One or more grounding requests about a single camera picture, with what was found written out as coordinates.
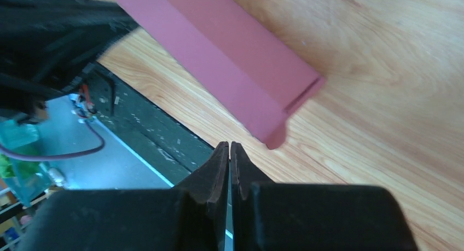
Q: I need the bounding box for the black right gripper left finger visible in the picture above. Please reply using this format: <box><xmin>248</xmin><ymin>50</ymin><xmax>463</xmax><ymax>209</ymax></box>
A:
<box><xmin>18</xmin><ymin>142</ymin><xmax>229</xmax><ymax>250</ymax></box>

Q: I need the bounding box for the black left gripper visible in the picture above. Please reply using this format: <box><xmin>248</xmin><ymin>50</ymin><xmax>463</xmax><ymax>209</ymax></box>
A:
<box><xmin>1</xmin><ymin>0</ymin><xmax>138</xmax><ymax>115</ymax></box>

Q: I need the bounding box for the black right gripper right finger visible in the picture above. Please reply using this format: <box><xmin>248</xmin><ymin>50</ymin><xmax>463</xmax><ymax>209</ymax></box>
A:
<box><xmin>230</xmin><ymin>142</ymin><xmax>418</xmax><ymax>250</ymax></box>

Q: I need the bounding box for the pink paper box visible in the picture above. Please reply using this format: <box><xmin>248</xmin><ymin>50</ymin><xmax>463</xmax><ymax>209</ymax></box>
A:
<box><xmin>117</xmin><ymin>0</ymin><xmax>324</xmax><ymax>149</ymax></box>

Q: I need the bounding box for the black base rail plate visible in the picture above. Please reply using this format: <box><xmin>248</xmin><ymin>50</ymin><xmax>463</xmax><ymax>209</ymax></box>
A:
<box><xmin>86</xmin><ymin>63</ymin><xmax>214</xmax><ymax>184</ymax></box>

